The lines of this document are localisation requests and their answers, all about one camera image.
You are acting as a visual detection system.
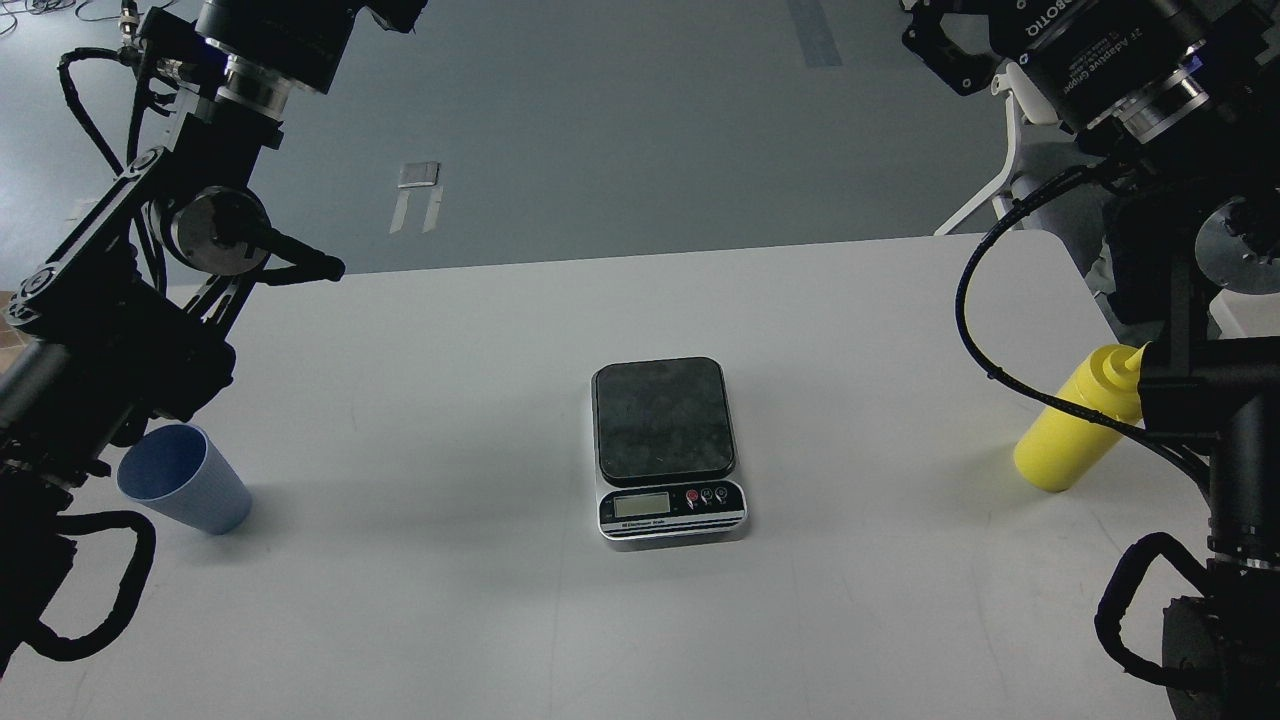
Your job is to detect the grey office chair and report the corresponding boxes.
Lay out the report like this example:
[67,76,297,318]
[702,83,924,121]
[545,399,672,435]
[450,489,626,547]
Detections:
[933,61,1108,278]

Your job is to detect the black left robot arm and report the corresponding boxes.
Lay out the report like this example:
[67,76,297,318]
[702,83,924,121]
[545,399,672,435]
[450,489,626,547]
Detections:
[3,1,425,664]

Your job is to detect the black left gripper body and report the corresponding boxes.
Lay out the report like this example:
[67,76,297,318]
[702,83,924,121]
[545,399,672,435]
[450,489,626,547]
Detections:
[195,1,428,94]

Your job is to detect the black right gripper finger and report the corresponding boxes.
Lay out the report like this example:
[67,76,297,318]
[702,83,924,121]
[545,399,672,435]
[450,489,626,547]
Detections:
[901,1,1000,96]

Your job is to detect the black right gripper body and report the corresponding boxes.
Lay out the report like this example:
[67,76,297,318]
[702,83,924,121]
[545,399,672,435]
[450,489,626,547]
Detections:
[989,1,1210,131]

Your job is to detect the black digital kitchen scale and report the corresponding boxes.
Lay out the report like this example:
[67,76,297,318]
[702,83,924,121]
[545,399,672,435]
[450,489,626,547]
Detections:
[590,356,750,546]

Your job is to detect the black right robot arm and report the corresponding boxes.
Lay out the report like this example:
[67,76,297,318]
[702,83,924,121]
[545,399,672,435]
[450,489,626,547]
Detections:
[902,1,1277,719]

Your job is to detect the blue ribbed plastic cup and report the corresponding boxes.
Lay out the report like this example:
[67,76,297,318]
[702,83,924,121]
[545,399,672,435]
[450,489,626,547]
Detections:
[116,424,253,536]

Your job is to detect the yellow squeeze bottle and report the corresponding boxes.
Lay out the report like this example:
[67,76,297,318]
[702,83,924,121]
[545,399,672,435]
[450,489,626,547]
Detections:
[1012,345,1146,492]

